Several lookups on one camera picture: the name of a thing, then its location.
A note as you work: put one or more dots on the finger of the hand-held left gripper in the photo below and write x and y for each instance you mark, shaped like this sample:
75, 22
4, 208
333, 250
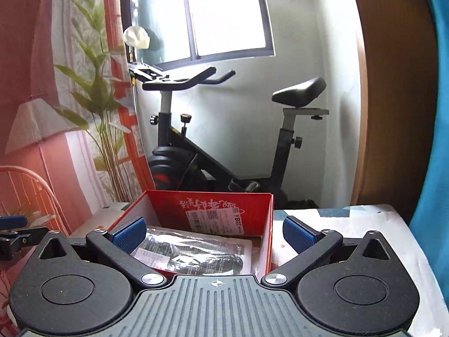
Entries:
12, 223
21, 241

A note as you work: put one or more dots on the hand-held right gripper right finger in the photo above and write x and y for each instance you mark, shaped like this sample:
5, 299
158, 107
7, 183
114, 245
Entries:
299, 234

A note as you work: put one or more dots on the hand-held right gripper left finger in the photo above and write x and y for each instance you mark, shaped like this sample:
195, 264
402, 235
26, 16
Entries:
129, 235

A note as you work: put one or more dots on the clear packet with black item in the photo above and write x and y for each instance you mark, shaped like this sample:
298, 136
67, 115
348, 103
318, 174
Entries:
200, 256

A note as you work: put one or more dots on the red cardboard box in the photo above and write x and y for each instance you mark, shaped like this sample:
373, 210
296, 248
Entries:
210, 210

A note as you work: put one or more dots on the white printed sheet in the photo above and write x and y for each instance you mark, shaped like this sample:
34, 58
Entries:
336, 224

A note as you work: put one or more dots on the black exercise bike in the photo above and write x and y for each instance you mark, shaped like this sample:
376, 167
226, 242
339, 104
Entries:
182, 161

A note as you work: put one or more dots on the pink printed curtain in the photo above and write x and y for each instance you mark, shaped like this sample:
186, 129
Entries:
52, 77

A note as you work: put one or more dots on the brown wooden panel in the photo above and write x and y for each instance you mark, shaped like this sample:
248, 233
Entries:
389, 112

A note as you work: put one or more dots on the blue curtain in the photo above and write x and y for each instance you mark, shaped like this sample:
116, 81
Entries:
433, 130

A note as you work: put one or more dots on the white crumpled bag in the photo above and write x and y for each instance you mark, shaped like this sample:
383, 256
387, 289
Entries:
136, 38

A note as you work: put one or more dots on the dark framed window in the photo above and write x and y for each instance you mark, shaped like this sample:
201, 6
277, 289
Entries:
224, 14

